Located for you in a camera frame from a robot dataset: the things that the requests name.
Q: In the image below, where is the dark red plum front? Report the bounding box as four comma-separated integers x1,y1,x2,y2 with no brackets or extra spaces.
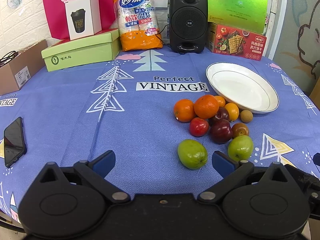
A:
210,119,233,144

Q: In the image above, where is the shiny green gift box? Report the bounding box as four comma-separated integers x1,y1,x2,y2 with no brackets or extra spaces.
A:
208,0,268,34

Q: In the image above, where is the red cherry tomato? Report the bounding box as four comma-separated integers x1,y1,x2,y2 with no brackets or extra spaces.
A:
189,117,209,137

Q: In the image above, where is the big orange tangerine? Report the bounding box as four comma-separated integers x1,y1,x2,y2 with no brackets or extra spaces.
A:
194,95,219,119

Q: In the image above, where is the brown cardboard box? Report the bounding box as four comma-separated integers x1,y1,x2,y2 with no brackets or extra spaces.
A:
0,40,48,95

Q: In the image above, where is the yellow orange kumquat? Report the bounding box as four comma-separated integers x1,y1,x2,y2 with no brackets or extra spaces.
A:
224,102,240,122

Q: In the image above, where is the red cracker box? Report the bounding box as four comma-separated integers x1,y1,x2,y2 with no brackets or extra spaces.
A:
206,23,267,61

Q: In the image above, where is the light green shoe box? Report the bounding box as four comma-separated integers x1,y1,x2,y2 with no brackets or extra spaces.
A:
41,29,121,72

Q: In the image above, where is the black speaker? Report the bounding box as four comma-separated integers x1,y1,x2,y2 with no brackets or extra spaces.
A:
169,0,208,53

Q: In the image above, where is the brownish orange tomato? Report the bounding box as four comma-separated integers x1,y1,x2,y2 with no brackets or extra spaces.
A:
232,122,249,138

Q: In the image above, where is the orange paper cup package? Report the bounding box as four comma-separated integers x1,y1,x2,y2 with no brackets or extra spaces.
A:
113,0,163,51

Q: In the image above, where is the white coffee cup box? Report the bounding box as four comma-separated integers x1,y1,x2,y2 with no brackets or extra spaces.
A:
65,0,102,40

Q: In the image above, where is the large green jujube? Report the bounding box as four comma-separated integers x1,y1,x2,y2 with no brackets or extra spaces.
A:
177,139,208,170

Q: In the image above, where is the dark red plum back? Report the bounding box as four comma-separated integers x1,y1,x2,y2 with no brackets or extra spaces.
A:
208,107,229,126

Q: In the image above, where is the black speaker cable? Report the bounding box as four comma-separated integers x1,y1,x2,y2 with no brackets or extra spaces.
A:
153,22,186,55

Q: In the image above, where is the black smartphone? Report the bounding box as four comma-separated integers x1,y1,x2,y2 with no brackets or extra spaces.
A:
3,116,27,168

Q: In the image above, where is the small green jujube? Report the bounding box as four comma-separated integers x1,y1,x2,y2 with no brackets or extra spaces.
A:
228,135,254,161

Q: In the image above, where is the dark red plum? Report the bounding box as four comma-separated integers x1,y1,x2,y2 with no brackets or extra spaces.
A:
208,107,229,126
210,119,233,144

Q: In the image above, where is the small orange kumquat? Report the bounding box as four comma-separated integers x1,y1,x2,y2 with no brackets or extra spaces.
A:
214,95,226,107

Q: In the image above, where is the white ceramic plate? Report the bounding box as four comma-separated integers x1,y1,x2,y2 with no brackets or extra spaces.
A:
206,62,279,114

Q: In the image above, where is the blue patterned tablecloth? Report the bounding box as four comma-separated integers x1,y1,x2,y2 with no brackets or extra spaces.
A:
1,47,319,219

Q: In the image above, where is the brown longan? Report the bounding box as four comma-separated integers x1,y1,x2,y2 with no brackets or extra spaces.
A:
240,110,253,124

